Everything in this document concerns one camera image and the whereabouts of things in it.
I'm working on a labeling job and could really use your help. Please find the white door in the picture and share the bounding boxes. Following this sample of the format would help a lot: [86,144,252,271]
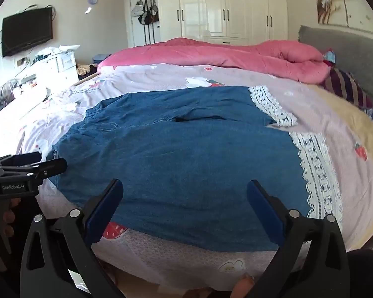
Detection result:
[124,0,162,48]

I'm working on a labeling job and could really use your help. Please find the hanging bags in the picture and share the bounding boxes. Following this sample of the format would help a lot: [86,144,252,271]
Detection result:
[131,0,160,25]

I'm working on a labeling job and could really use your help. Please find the cream wardrobe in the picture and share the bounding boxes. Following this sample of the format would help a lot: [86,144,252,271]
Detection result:
[110,0,289,45]

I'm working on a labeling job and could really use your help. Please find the pink strawberry print bed sheet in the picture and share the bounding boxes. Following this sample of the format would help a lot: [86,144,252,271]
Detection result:
[0,64,373,289]

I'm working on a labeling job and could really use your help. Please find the blue bin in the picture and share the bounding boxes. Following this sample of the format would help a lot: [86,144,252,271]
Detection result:
[93,54,112,66]

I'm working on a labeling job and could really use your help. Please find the small colourful cloth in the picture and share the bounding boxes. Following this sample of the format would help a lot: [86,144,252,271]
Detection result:
[322,49,338,67]

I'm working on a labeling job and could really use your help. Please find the blue denim pants lace hems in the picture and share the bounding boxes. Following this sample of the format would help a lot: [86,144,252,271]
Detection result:
[48,86,344,252]

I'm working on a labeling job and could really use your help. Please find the person's right hand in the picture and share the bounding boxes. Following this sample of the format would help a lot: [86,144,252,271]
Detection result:
[230,277,256,298]

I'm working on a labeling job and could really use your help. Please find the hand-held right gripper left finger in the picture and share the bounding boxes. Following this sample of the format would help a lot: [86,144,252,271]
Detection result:
[20,178,125,298]

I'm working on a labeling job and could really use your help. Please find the black wall television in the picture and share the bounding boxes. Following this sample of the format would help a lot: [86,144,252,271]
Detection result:
[1,6,54,58]

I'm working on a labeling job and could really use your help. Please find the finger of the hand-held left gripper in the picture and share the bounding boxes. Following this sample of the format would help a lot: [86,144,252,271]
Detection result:
[0,152,42,170]
[0,158,68,181]

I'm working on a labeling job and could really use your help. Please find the grey padded headboard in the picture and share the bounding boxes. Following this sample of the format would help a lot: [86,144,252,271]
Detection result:
[298,25,373,125]

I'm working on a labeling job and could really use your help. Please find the striped pillow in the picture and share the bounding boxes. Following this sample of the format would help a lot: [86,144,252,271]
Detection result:
[322,67,373,109]

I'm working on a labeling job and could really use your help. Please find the person's left hand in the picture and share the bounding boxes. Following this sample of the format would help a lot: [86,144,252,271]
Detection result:
[1,197,21,239]

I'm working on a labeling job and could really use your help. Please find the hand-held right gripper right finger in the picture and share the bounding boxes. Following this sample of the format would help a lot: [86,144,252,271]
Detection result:
[246,179,352,298]

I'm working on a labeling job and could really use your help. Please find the pink blanket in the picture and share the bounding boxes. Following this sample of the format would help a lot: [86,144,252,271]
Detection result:
[97,37,331,84]

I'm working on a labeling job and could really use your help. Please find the beige bed sheet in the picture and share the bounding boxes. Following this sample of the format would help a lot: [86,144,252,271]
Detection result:
[308,84,373,249]

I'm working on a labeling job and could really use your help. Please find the white drawer cabinet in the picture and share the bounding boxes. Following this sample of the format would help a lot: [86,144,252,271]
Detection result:
[31,45,81,84]

